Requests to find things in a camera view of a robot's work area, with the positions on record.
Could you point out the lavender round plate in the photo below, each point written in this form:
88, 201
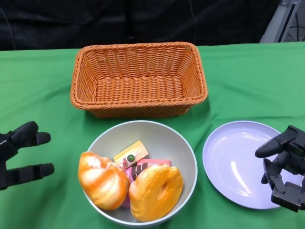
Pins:
233, 167

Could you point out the magenta pink cake slice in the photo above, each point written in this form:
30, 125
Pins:
127, 173

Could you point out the orange wicker basket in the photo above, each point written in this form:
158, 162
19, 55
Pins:
138, 90

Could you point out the black backdrop cloth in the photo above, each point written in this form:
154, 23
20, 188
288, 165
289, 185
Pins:
71, 23

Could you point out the grey round bowl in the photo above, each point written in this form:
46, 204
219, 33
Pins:
155, 136

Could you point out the salmon pink cake slice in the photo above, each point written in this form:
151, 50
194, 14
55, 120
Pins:
157, 162

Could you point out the aluminium frame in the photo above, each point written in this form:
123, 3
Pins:
274, 23

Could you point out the green tablecloth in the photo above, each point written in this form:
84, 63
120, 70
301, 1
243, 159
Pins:
250, 83

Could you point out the yellow cake slice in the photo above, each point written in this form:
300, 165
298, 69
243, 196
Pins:
135, 150

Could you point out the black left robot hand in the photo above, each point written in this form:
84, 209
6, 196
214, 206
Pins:
14, 143

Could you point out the striped croissant bread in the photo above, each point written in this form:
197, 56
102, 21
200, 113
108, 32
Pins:
102, 183

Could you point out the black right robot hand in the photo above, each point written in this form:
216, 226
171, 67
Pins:
290, 167

